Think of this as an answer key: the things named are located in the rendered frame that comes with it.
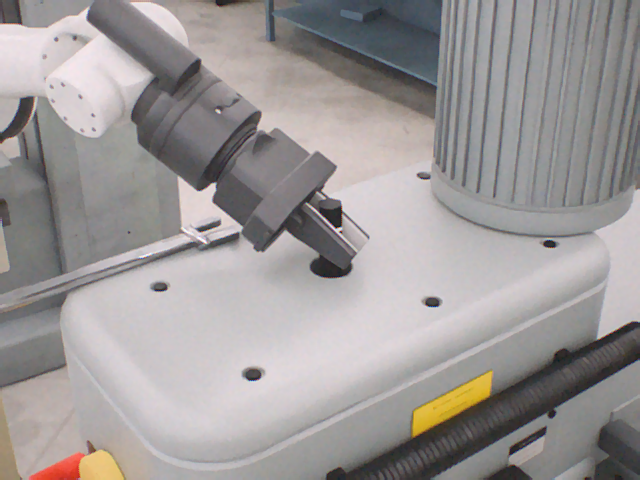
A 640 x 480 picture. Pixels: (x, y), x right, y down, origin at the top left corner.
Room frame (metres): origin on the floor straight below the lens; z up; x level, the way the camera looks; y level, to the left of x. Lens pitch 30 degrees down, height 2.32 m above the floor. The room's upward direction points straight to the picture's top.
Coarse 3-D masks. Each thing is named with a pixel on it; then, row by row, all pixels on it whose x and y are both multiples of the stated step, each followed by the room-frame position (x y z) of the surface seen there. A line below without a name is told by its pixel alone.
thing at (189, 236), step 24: (216, 216) 0.77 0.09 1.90; (168, 240) 0.73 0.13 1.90; (192, 240) 0.73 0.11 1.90; (216, 240) 0.73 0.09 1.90; (96, 264) 0.68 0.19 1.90; (120, 264) 0.68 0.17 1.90; (24, 288) 0.65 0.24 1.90; (48, 288) 0.65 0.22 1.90; (72, 288) 0.66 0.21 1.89; (0, 312) 0.62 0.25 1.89
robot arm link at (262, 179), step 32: (224, 96) 0.73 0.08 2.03; (192, 128) 0.70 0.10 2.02; (224, 128) 0.70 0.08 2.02; (256, 128) 0.74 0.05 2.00; (160, 160) 0.72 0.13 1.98; (192, 160) 0.70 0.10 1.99; (224, 160) 0.70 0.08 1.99; (256, 160) 0.70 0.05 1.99; (288, 160) 0.72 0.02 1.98; (320, 160) 0.74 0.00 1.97; (224, 192) 0.69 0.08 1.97; (256, 192) 0.67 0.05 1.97; (288, 192) 0.68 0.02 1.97; (256, 224) 0.65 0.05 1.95
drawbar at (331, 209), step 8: (320, 200) 0.70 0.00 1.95; (328, 200) 0.70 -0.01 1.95; (336, 200) 0.70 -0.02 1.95; (320, 208) 0.69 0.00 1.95; (328, 208) 0.68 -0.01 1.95; (336, 208) 0.69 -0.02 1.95; (328, 216) 0.68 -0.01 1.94; (336, 216) 0.69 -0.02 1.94; (336, 224) 0.69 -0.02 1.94; (320, 256) 0.69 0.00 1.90; (320, 264) 0.69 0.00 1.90; (328, 264) 0.68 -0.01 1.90; (320, 272) 0.69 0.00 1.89; (328, 272) 0.68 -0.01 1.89; (336, 272) 0.69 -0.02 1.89
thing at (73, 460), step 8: (72, 456) 0.65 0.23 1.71; (80, 456) 0.65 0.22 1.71; (56, 464) 0.64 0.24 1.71; (64, 464) 0.64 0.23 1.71; (72, 464) 0.64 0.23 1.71; (40, 472) 0.63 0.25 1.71; (48, 472) 0.63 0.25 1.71; (56, 472) 0.63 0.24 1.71; (64, 472) 0.63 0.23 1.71; (72, 472) 0.63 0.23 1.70
